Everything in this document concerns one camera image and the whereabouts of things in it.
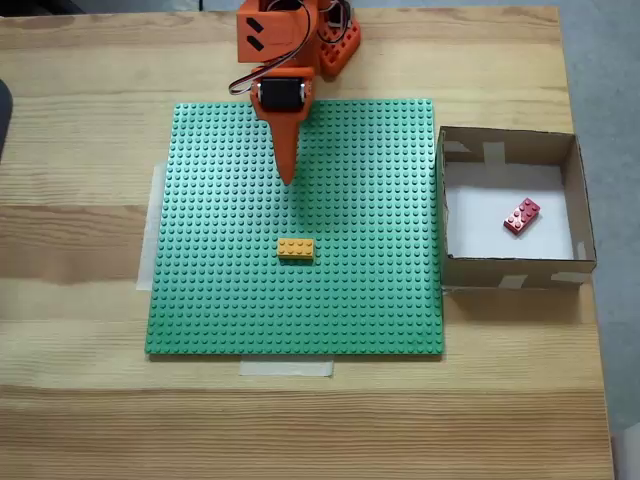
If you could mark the black object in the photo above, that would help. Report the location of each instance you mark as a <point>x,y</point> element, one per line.
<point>5,120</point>

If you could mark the masking tape strip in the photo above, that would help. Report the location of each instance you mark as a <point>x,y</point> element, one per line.
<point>285,368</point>
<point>147,240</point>

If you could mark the green lego baseplate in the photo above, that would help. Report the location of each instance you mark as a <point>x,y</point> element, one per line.
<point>350,225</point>

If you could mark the brown cardboard box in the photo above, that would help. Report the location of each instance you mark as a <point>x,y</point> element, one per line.
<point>475,275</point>

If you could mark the orange lego block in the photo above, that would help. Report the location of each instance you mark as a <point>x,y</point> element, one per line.
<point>296,249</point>

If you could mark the white paper sheet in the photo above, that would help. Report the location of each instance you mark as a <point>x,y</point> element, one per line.
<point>475,225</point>

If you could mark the red lego block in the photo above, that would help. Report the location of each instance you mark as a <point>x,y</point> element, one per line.
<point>522,216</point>

